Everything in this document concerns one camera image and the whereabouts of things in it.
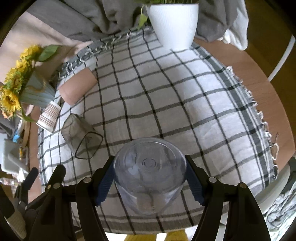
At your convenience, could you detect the green potted plant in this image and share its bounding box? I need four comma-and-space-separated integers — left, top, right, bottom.
135, 0, 199, 29

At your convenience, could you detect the blue-green flower vase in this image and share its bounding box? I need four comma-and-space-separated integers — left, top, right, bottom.
19, 71, 55, 108

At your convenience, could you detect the pink beige cloth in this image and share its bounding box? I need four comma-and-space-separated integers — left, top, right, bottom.
0, 10, 93, 84

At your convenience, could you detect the pink cup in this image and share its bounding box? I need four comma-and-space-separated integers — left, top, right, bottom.
59, 67, 97, 105

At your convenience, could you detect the white desktop device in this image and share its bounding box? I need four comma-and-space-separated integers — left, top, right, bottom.
1, 138, 29, 175

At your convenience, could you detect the clear cup with blue print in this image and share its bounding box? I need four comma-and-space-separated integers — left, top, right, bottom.
114, 138, 187, 216

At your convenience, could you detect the white ribbed plant pot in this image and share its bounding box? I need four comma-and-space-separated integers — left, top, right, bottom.
148, 4, 199, 51

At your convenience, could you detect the grey blanket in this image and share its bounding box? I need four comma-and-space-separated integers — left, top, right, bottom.
27, 1, 249, 51

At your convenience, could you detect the checkered pattern paper cup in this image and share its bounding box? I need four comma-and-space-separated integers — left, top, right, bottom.
37, 101, 61, 133

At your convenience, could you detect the smoky grey square glass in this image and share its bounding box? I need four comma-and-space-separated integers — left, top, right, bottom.
61, 113, 103, 160

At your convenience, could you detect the checkered white black tablecloth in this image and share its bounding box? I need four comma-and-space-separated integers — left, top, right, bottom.
36, 25, 280, 233

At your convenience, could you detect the sunflower bouquet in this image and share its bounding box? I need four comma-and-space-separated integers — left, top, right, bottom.
1, 45, 60, 122

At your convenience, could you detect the white curved chair rail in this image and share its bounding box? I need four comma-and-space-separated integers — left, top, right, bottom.
268, 35, 295, 82

